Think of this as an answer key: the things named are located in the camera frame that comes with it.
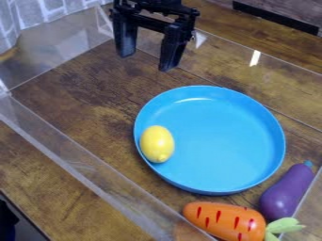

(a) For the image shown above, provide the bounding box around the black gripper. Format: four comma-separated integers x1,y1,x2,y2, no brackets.
111,0,200,72

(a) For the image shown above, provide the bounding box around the yellow toy lemon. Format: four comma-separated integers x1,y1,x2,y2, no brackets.
139,125,175,163

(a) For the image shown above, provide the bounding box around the blue round tray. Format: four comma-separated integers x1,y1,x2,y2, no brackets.
133,86,286,196

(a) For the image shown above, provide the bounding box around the white patterned curtain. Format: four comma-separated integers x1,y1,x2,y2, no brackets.
0,0,113,55

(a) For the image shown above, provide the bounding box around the purple toy eggplant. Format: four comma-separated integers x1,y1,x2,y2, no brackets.
259,161,314,220

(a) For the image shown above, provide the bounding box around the orange toy carrot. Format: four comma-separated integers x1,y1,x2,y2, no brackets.
183,201,304,241

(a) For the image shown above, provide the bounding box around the clear acrylic enclosure wall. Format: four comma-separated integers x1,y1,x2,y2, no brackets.
0,7,322,241

